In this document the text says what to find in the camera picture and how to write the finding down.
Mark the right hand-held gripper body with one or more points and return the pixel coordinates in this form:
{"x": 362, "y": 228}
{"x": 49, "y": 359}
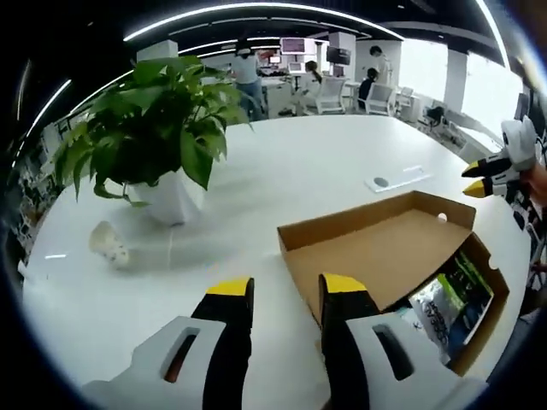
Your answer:
{"x": 519, "y": 141}

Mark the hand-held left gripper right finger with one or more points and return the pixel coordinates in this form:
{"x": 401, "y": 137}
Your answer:
{"x": 342, "y": 333}

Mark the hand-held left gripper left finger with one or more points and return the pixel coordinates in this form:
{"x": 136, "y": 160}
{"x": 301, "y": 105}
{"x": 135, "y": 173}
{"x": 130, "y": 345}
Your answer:
{"x": 226, "y": 341}

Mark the brown cardboard shoe box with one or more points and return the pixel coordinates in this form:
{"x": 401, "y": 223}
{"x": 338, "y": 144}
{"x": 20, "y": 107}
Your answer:
{"x": 376, "y": 252}

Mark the person's right hand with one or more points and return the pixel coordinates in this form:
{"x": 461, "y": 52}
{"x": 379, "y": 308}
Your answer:
{"x": 536, "y": 183}

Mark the white table socket panel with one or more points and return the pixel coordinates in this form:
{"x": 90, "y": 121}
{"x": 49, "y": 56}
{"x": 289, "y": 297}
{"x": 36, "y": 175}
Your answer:
{"x": 397, "y": 179}

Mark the green black packet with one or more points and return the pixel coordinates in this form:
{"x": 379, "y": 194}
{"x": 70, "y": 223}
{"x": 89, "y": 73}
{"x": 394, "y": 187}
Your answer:
{"x": 470, "y": 277}

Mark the white printed packet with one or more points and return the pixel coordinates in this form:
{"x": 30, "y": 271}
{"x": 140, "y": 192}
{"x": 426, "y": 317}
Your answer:
{"x": 436, "y": 303}

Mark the ceiling light strip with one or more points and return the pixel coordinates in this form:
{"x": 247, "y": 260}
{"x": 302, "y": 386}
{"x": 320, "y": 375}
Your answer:
{"x": 51, "y": 100}
{"x": 495, "y": 27}
{"x": 265, "y": 5}

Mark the white office chair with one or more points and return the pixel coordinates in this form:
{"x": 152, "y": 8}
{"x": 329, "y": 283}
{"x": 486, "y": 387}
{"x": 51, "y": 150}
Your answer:
{"x": 381, "y": 98}
{"x": 331, "y": 94}

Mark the small white crumpled object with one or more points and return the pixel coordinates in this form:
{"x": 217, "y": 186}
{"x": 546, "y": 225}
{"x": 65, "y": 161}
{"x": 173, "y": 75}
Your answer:
{"x": 109, "y": 245}

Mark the dark monitor screen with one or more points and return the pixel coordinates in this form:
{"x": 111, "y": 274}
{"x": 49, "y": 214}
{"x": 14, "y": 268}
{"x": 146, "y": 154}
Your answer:
{"x": 338, "y": 54}

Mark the green plant in white pot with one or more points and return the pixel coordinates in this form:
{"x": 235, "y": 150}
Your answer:
{"x": 162, "y": 128}

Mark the pink monitor screen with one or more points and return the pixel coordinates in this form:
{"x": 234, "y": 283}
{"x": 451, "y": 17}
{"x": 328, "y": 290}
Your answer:
{"x": 293, "y": 45}

